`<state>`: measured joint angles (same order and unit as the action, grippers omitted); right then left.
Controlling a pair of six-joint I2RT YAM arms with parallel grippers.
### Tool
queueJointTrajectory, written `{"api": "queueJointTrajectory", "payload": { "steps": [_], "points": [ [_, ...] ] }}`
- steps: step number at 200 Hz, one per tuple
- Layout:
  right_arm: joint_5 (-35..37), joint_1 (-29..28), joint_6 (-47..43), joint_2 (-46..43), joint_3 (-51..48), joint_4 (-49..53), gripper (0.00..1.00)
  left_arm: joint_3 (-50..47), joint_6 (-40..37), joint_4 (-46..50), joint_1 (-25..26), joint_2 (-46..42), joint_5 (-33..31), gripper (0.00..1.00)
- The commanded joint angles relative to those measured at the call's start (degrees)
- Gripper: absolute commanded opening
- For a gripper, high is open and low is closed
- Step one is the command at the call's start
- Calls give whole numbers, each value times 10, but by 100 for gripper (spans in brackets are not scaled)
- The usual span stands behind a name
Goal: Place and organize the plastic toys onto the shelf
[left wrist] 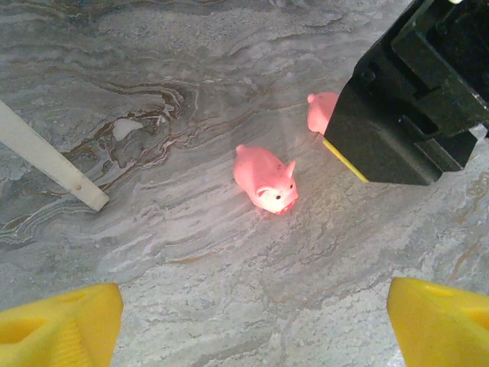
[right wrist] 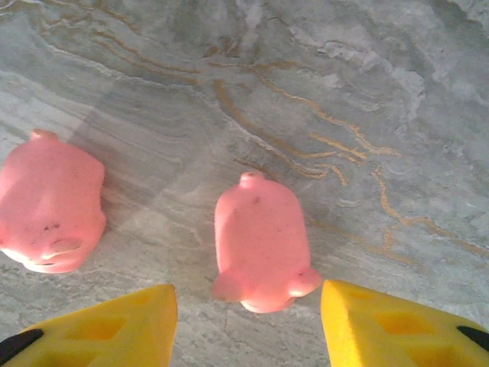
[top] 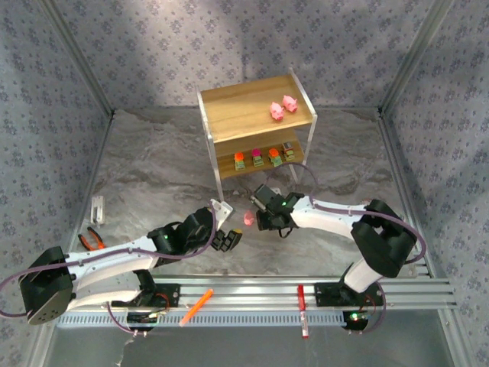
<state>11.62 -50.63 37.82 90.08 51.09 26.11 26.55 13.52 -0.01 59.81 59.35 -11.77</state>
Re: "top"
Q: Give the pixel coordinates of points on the pink plastic toy pig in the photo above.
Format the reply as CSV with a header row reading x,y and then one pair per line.
x,y
248,218
290,103
277,111

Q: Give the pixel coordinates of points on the orange-roofed green toy car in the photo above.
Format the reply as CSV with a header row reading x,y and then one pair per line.
x,y
274,157
239,161

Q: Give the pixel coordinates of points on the pink-roofed green toy car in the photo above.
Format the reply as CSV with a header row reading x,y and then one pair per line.
x,y
257,157

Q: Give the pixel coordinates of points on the small striped toy block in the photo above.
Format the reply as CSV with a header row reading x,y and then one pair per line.
x,y
288,151

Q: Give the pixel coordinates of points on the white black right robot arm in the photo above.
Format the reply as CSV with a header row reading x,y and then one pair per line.
x,y
328,216

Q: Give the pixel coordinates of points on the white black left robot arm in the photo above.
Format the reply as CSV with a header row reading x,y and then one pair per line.
x,y
107,260

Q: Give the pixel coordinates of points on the orange marker pen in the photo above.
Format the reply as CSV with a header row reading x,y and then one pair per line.
x,y
196,307

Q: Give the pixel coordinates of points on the red white marker pen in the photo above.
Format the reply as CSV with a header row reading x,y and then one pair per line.
x,y
301,298

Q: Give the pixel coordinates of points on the white plastic clip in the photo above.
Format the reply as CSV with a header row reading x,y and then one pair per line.
x,y
98,212

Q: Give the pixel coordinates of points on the black controller board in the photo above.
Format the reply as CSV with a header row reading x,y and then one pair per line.
x,y
357,322
141,318

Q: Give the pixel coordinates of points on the aluminium extrusion rail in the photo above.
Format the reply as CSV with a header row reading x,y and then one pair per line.
x,y
248,290

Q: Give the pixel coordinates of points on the wooden two-tier shelf white frame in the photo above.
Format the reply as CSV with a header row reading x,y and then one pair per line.
x,y
256,111

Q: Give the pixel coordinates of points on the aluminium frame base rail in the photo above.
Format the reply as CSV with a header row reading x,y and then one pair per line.
x,y
399,172
96,164

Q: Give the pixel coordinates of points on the aluminium frame post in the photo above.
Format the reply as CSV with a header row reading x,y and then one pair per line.
x,y
414,57
80,57

